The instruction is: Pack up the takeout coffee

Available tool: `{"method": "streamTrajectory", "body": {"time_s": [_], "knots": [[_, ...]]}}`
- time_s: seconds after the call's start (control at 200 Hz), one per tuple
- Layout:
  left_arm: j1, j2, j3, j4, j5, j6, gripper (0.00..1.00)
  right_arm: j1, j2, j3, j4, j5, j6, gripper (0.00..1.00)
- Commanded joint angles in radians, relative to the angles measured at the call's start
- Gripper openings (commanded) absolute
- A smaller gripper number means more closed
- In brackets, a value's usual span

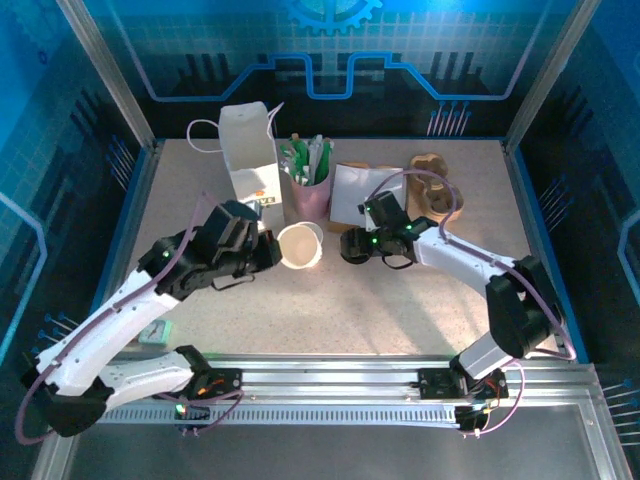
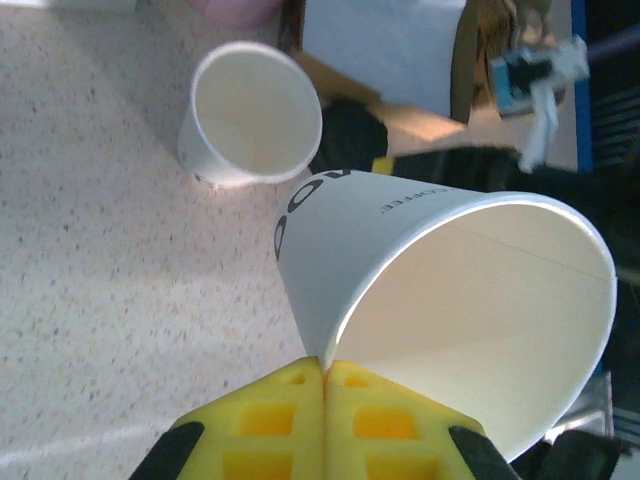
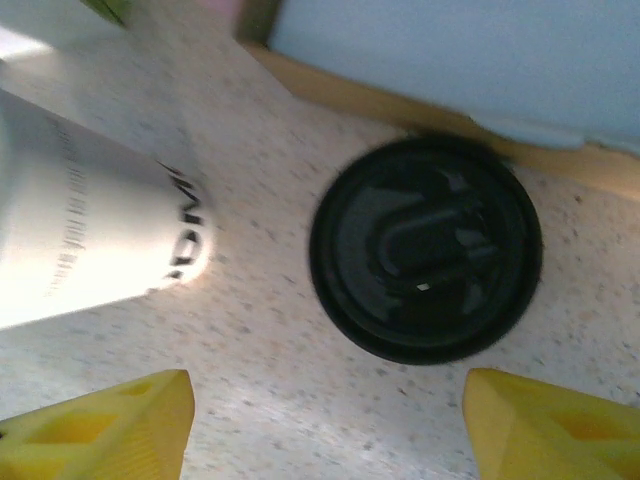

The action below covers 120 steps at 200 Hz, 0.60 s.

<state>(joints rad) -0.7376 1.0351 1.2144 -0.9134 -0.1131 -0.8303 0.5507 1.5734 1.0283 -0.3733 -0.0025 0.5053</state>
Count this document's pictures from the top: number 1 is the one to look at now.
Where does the white printed paper bag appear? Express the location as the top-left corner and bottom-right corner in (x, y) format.
(186, 101), (287, 232)

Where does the white paper napkin stack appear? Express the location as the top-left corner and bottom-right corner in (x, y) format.
(329, 163), (406, 226)

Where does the pink straw holder cup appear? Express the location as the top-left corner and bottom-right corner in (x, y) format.
(291, 169), (332, 221)

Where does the brown pulp cup carrier stack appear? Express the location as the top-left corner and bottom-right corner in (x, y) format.
(408, 153), (467, 224)

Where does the small mint green clock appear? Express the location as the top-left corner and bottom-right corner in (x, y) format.
(138, 319), (174, 347)

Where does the small controller board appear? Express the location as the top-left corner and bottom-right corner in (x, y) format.
(172, 399), (212, 437)
(455, 404), (496, 439)

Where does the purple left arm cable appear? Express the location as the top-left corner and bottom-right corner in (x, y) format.
(13, 191), (246, 447)

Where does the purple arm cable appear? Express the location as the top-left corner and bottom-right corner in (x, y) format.
(13, 191), (246, 447)
(382, 169), (579, 440)

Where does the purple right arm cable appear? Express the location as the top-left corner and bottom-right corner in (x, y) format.
(382, 169), (579, 440)

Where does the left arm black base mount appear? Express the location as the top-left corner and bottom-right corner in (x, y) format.
(197, 367), (245, 401)

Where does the aluminium rail beam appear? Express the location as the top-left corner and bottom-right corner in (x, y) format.
(109, 353), (601, 407)

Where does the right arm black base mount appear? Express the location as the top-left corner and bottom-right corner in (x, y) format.
(417, 367), (510, 401)

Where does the slotted cable duct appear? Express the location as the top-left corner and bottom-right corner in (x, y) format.
(97, 404), (464, 427)

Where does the aluminium frame post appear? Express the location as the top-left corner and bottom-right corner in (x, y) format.
(501, 0), (605, 154)
(55, 0), (160, 151)

